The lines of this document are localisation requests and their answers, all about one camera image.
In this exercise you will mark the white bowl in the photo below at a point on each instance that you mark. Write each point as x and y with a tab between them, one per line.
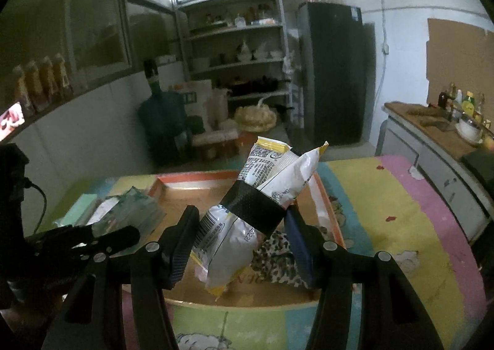
469	130

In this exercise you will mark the blue water jug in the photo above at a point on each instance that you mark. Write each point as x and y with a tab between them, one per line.
162	126

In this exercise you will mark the dark water jug pump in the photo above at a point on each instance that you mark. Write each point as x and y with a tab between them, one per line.
151	76

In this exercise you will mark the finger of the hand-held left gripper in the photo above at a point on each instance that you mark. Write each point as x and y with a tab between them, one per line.
115	237

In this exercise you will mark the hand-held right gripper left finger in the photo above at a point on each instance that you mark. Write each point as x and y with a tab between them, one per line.
180	253

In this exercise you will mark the cardboard sheet on wall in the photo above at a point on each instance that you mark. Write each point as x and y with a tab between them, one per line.
459	60

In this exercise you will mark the dark grey refrigerator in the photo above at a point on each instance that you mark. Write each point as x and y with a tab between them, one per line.
332	72

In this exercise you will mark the cardboard tray with orange rim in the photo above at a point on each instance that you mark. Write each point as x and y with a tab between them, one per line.
181	195

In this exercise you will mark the taped white snack packet bundle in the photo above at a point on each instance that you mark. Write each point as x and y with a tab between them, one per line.
227	242

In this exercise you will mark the white metal shelf rack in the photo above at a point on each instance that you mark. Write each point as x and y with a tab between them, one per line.
231	32

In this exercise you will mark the white sack with green label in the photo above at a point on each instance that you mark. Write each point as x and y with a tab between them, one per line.
198	97

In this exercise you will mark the pale green box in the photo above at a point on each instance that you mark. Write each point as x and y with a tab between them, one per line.
79	207

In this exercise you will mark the leopard print cloth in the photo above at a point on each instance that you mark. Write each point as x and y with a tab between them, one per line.
274	253

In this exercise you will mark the pale noodle pack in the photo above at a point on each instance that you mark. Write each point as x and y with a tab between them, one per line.
214	137

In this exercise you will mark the grey gas cylinder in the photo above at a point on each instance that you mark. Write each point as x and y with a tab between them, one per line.
381	137

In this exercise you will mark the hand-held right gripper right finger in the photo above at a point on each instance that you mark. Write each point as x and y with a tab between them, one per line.
301	253

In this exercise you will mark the round yellow basket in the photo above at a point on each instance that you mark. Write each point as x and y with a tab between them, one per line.
255	117

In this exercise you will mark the wooden cutting board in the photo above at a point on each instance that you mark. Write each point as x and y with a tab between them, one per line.
436	133

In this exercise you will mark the glass door cabinet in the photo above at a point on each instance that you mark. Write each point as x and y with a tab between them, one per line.
88	33

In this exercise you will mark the row of condiment bottles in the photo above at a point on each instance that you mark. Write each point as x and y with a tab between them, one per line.
463	101

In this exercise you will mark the floral tissue pack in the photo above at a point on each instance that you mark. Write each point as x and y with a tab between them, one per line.
135	208

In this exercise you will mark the white kitchen counter cabinet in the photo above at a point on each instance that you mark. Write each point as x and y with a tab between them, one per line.
432	164

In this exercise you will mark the red and white box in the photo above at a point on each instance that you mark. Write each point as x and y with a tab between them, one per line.
10	121

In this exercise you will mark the black induction cooker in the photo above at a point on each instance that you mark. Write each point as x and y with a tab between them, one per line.
480	164

